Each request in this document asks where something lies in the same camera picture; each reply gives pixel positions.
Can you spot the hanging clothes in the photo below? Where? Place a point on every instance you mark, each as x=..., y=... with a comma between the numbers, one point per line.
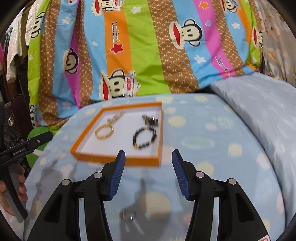
x=16, y=47

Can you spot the colourful striped monkey quilt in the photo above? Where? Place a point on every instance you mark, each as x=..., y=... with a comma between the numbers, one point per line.
x=82, y=52

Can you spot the grey floral bedsheet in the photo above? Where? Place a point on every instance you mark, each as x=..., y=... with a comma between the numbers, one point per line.
x=278, y=59

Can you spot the orange cardboard box tray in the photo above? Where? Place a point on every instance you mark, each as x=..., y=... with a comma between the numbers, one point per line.
x=142, y=144

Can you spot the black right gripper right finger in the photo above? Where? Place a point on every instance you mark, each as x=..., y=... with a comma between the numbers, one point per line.
x=238, y=218

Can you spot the left hand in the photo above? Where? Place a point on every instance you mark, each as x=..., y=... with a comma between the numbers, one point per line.
x=13, y=191

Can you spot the gold chain bangle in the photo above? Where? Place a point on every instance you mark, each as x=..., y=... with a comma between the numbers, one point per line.
x=104, y=131

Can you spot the dark red chair back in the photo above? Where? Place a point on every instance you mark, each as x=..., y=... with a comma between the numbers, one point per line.
x=21, y=115

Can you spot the black electric fan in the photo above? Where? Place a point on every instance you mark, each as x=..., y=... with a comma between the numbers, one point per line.
x=12, y=135

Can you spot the pale blue pillow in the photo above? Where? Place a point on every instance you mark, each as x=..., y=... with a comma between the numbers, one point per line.
x=267, y=106

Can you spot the silver wrist watch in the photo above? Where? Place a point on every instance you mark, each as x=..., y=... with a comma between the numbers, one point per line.
x=150, y=120

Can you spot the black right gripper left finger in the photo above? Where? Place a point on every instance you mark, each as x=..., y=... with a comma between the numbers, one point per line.
x=59, y=218

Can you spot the light blue planet blanket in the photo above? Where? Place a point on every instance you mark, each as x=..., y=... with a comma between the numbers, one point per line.
x=149, y=204

